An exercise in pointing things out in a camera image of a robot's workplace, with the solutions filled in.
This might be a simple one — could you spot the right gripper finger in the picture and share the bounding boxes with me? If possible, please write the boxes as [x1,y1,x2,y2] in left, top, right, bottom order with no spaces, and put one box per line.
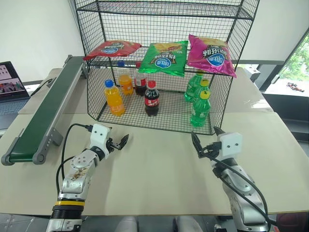
[213,126,225,138]
[191,131,206,159]

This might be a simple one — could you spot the red chips bag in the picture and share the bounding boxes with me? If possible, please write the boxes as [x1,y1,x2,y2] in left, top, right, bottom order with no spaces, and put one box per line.
[83,40,142,61]

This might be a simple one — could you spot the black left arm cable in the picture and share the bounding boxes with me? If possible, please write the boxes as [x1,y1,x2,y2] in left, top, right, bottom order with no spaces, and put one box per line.
[56,123,94,194]

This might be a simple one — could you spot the magenta chips bag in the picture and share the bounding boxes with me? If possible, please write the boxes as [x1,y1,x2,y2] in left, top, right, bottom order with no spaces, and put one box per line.
[187,34,238,78]

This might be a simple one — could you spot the grey box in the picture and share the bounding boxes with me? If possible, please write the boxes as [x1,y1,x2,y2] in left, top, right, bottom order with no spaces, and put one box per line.
[243,64,262,90]

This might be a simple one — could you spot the dark scattered small parts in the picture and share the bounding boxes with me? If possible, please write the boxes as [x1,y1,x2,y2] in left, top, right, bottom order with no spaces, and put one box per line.
[285,82,305,93]

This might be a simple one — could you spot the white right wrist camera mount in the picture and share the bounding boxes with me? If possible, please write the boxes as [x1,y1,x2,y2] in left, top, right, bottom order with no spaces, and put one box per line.
[216,131,243,160]

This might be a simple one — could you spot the green chips bag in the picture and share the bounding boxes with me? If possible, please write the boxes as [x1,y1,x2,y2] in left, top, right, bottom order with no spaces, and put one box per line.
[137,40,189,78]

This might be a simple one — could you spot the green soda bottle yellow cap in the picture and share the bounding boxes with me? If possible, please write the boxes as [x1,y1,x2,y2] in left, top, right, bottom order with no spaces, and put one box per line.
[193,79,211,97]
[190,90,211,128]

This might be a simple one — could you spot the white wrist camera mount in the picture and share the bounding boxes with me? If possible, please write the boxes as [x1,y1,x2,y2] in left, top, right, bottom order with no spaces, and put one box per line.
[90,123,112,156]
[216,131,243,160]

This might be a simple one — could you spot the black wire mesh rack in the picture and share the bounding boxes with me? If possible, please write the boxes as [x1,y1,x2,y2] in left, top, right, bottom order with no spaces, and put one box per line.
[72,0,260,135]

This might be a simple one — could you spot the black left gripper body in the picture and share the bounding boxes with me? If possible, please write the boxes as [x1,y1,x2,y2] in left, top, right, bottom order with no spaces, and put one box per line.
[105,137,122,154]

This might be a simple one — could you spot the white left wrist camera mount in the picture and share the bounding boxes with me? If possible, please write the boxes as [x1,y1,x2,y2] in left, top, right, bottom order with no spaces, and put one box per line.
[90,123,112,156]

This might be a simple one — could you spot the orange soda bottle blue cap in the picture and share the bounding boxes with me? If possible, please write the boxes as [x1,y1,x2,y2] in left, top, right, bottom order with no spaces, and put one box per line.
[103,79,126,117]
[117,60,135,96]

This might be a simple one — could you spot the black cable with connector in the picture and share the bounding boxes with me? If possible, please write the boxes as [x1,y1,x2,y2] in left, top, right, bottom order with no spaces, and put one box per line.
[28,78,57,97]

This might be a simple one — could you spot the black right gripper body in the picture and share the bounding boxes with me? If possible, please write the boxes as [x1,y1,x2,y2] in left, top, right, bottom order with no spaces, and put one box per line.
[201,142,222,159]

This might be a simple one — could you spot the green conveyor belt grey frame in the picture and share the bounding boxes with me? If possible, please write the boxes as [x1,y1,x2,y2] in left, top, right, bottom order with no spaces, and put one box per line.
[0,55,88,166]

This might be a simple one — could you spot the open laptop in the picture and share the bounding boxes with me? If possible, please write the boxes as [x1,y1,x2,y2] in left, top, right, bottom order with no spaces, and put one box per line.
[0,60,31,130]

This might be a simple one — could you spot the cola bottle red cap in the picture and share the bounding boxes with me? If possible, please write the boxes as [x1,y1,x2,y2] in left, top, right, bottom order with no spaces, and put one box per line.
[143,80,161,117]
[134,61,148,97]

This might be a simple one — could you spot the black low cabinet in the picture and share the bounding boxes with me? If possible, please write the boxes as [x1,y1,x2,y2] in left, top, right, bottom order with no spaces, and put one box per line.
[262,92,309,144]

